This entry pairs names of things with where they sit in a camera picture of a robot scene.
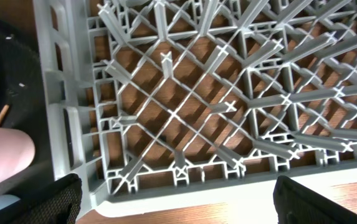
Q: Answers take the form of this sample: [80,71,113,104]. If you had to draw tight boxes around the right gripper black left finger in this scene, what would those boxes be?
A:
[0,174,82,224]

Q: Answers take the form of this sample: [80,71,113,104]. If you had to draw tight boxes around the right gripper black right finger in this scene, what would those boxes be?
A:
[273,175,357,224]

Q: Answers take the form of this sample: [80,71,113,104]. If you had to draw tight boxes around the pink plastic cup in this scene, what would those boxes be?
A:
[0,128,36,183]

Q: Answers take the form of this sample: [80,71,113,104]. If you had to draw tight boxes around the grey plastic dishwasher rack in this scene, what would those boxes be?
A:
[33,0,357,217]

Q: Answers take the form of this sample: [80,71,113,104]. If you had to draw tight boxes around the round black serving tray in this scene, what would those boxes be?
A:
[0,20,54,198]

